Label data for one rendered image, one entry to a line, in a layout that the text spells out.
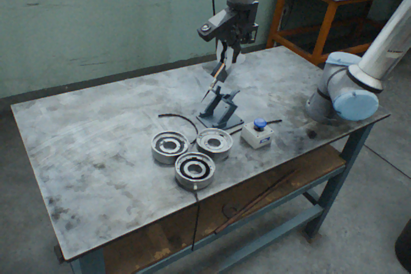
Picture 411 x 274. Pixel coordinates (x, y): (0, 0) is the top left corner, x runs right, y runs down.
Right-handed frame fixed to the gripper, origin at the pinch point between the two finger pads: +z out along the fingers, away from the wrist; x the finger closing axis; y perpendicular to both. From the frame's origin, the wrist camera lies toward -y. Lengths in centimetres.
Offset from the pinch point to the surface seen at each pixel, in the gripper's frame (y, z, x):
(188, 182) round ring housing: -23.3, 16.9, -20.0
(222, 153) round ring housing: -9.1, 16.8, -15.9
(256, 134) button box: 3.9, 15.5, -15.1
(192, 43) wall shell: 92, 75, 147
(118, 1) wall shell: 30, 34, 149
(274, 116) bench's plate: 20.7, 20.0, -6.9
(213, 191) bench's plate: -17.5, 19.9, -23.8
